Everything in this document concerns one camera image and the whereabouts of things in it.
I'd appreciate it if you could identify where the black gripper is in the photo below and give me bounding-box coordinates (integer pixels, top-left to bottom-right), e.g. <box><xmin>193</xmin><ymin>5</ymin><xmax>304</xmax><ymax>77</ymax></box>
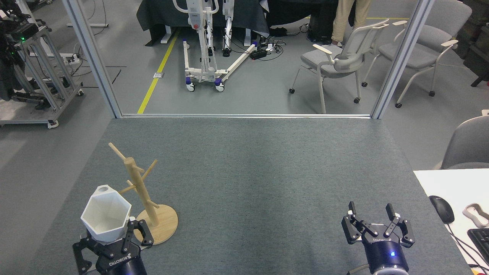
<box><xmin>73</xmin><ymin>218</ymin><xmax>154</xmax><ymax>275</ymax></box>
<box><xmin>341</xmin><ymin>201</ymin><xmax>415</xmax><ymax>271</ymax></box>

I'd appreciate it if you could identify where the white hexagonal cup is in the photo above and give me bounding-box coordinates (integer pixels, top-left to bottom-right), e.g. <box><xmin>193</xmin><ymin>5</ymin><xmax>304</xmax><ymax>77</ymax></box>
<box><xmin>81</xmin><ymin>185</ymin><xmax>132</xmax><ymax>245</ymax></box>

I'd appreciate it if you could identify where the wooden cup rack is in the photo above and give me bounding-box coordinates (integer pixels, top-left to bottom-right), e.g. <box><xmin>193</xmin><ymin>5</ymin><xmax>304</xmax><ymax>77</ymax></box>
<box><xmin>108</xmin><ymin>142</ymin><xmax>178</xmax><ymax>245</ymax></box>

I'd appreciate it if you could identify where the black computer mouse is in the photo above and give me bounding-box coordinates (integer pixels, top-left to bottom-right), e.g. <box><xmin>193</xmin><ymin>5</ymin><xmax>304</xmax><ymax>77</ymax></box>
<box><xmin>429</xmin><ymin>195</ymin><xmax>455</xmax><ymax>225</ymax></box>

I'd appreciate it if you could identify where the white desk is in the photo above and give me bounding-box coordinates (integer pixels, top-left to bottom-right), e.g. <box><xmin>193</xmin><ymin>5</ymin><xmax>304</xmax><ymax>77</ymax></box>
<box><xmin>413</xmin><ymin>168</ymin><xmax>489</xmax><ymax>275</ymax></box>

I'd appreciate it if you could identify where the grey and white handheld device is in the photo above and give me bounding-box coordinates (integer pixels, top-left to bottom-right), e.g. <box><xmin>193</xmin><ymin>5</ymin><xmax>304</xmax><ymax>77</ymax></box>
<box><xmin>462</xmin><ymin>203</ymin><xmax>489</xmax><ymax>228</ymax></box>

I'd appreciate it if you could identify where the black keyboard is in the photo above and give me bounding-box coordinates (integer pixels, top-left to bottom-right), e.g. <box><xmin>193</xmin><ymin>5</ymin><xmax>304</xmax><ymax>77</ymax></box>
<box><xmin>467</xmin><ymin>228</ymin><xmax>489</xmax><ymax>265</ymax></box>

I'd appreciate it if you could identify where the grey chair back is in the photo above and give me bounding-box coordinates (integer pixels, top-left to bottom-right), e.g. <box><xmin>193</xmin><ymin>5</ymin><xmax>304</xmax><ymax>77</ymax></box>
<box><xmin>440</xmin><ymin>116</ymin><xmax>489</xmax><ymax>170</ymax></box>

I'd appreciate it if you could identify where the grey mesh-back chair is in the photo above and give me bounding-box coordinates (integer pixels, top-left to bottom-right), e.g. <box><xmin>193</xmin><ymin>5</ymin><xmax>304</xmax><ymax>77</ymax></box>
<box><xmin>289</xmin><ymin>18</ymin><xmax>390</xmax><ymax>114</ymax></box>

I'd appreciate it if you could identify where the grey padded chair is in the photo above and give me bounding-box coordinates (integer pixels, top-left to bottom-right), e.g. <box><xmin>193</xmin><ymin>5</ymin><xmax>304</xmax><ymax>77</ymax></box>
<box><xmin>361</xmin><ymin>0</ymin><xmax>473</xmax><ymax>108</ymax></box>

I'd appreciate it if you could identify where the white stand on wheels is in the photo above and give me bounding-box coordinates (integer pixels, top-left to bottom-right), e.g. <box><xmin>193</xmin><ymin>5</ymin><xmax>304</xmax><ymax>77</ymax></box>
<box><xmin>172</xmin><ymin>0</ymin><xmax>260</xmax><ymax>92</ymax></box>

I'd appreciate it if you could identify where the black equipment on trolley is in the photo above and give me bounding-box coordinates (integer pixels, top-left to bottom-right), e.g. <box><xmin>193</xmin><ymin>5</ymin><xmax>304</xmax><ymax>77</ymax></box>
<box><xmin>0</xmin><ymin>0</ymin><xmax>39</xmax><ymax>102</ymax></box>

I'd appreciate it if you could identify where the black case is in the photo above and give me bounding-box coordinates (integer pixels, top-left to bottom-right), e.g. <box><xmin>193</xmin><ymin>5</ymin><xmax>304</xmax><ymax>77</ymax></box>
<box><xmin>307</xmin><ymin>11</ymin><xmax>339</xmax><ymax>45</ymax></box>

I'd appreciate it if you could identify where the black cloth covered table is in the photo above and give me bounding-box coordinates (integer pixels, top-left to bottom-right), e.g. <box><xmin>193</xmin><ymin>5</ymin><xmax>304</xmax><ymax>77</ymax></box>
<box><xmin>136</xmin><ymin>0</ymin><xmax>270</xmax><ymax>47</ymax></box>

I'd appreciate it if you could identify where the aluminium frame trolley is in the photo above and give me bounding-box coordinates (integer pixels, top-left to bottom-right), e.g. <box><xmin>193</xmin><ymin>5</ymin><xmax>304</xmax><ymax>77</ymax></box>
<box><xmin>0</xmin><ymin>24</ymin><xmax>84</xmax><ymax>129</ymax></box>

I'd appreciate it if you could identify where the silver table post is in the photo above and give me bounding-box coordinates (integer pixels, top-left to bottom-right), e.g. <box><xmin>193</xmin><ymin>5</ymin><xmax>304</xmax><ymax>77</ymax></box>
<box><xmin>371</xmin><ymin>0</ymin><xmax>435</xmax><ymax>120</ymax></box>
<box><xmin>62</xmin><ymin>0</ymin><xmax>123</xmax><ymax>119</ymax></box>

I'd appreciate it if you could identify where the silver table edge rail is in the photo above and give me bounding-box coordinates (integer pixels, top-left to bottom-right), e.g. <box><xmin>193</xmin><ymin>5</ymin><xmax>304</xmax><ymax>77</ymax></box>
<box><xmin>121</xmin><ymin>113</ymin><xmax>372</xmax><ymax>119</ymax></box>

